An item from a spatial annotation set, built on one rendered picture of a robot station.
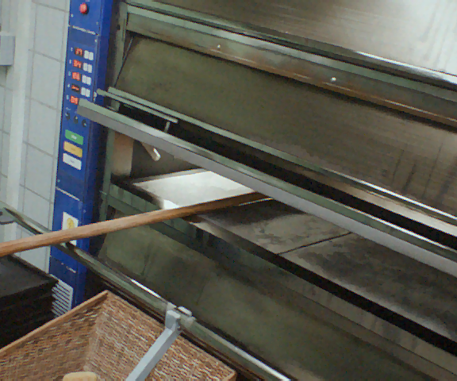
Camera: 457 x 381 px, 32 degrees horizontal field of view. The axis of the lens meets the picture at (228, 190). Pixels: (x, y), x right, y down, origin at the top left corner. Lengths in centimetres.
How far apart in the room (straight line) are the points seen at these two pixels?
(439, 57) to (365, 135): 25
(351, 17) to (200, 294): 85
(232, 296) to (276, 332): 17
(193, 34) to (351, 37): 50
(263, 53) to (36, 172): 105
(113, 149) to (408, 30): 102
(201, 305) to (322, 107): 65
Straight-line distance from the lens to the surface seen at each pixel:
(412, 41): 164
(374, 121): 173
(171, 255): 221
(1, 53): 270
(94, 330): 247
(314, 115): 181
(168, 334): 165
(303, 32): 179
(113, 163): 234
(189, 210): 214
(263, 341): 200
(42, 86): 259
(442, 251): 150
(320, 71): 178
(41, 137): 262
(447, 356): 172
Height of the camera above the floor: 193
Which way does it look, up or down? 18 degrees down
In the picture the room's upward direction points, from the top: 9 degrees clockwise
